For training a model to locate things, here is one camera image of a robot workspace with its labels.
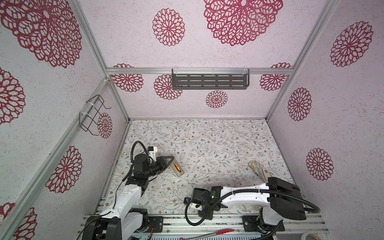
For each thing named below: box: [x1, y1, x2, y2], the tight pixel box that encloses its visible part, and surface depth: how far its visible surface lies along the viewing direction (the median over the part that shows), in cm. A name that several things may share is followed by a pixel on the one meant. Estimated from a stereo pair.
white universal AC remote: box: [169, 158, 185, 178], surface depth 80 cm
